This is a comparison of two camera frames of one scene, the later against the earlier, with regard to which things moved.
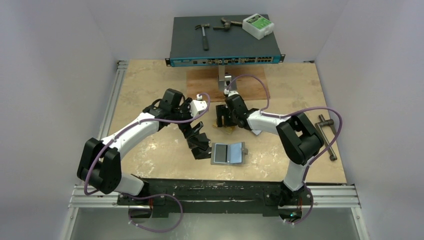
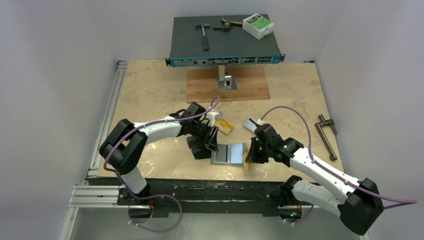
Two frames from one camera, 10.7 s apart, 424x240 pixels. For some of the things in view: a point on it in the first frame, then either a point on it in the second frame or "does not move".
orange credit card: [228, 129] does not move
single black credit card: [221, 153] does not move
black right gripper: [224, 111] -> [257, 149]
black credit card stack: [198, 144] does not move
